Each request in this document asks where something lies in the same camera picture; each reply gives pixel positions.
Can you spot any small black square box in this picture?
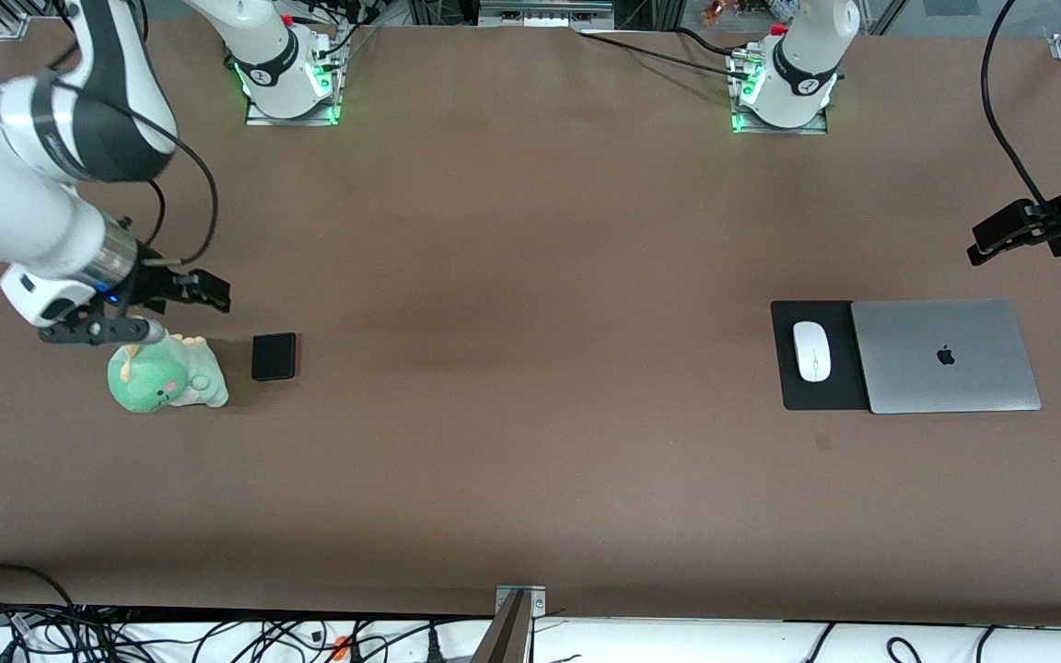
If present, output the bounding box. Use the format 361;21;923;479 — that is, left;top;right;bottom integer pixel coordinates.
251;332;297;383

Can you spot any white computer mouse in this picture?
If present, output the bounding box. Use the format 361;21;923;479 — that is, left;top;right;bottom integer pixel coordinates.
792;320;834;383

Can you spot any black mouse pad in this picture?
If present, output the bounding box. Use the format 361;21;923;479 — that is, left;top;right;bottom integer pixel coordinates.
770;300;870;412

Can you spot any green dinosaur plush toy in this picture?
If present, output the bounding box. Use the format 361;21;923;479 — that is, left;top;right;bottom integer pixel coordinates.
107;331;229;413

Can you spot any silver laptop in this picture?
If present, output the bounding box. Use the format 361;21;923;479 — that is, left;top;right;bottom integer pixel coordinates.
851;298;1043;415

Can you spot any grey network device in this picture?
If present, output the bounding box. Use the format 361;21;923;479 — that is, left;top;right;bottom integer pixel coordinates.
478;0;615;27

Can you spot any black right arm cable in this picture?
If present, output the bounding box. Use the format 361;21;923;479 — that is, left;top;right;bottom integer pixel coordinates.
52;78;221;269

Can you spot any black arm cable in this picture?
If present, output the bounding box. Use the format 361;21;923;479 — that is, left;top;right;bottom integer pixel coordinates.
980;0;1061;218
52;78;221;269

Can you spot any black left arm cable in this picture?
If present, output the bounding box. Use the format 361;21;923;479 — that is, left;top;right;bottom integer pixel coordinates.
980;0;1061;218

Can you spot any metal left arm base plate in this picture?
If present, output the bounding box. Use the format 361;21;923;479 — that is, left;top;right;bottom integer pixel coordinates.
731;106;830;135

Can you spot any black base cable bundle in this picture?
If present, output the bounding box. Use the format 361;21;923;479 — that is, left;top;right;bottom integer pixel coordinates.
296;0;380;70

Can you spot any short black table cable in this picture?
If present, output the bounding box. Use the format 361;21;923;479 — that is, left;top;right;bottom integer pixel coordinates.
673;26;752;58

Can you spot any long black table cable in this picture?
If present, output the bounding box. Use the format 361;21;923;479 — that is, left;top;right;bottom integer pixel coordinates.
577;30;752;80

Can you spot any metal table edge bracket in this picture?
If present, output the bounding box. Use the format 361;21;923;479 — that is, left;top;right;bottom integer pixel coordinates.
494;585;547;620

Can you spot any dark metal post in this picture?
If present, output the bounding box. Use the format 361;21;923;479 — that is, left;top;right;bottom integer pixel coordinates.
471;589;531;663

